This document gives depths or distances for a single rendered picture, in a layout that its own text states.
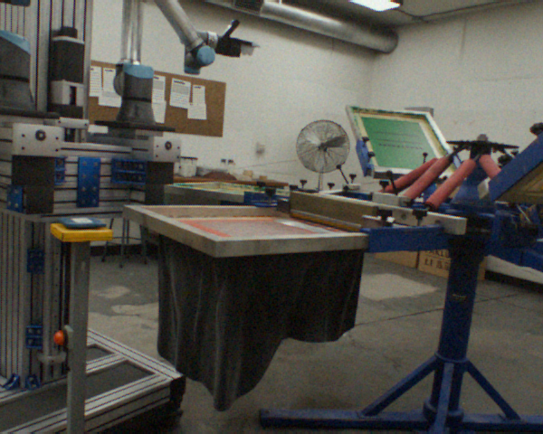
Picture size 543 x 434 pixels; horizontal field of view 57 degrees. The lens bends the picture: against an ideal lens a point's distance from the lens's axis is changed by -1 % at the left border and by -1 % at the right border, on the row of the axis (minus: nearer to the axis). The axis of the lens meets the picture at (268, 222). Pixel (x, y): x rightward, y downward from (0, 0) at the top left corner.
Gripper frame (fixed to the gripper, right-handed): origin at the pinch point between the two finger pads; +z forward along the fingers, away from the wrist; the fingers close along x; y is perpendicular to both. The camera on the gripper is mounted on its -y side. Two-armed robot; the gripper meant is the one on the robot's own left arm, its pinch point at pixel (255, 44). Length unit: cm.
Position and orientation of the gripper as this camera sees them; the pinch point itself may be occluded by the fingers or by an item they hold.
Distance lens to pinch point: 243.7
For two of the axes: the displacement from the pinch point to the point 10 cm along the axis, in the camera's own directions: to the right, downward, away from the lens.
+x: 4.6, 2.9, -8.4
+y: -1.5, 9.6, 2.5
